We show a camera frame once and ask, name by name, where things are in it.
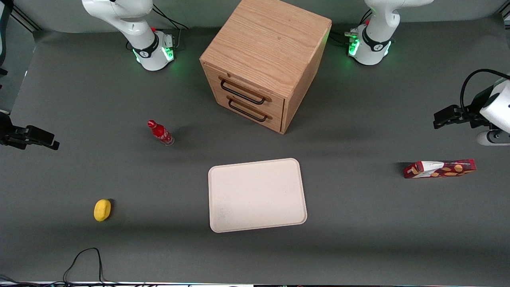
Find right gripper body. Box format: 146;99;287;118
0;113;27;150

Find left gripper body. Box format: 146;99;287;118
462;79;510;134

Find red cookie box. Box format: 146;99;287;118
403;159;477;179

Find beige plastic tray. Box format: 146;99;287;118
208;158;308;233

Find yellow lemon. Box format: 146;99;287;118
94;199;112;222

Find red cola bottle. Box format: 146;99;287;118
147;120;175;146

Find wooden drawer front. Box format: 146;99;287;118
202;63;286;117
215;88;284;134

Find wooden two-drawer cabinet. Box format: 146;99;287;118
200;0;332;134

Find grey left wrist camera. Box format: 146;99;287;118
477;130;510;146

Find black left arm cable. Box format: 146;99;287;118
460;69;510;110

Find black hanging cable bundle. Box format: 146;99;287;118
0;0;13;77

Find looped thin black cable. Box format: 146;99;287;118
63;248;105;285

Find black left base cables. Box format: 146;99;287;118
330;10;373;44

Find black base cables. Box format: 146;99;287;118
153;4;188;31
330;10;373;44

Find thin black edge cables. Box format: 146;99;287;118
0;274;48;287

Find black right base cables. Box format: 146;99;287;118
153;4;188;31

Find black wire drawer handle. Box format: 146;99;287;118
220;79;267;105
228;98;268;122

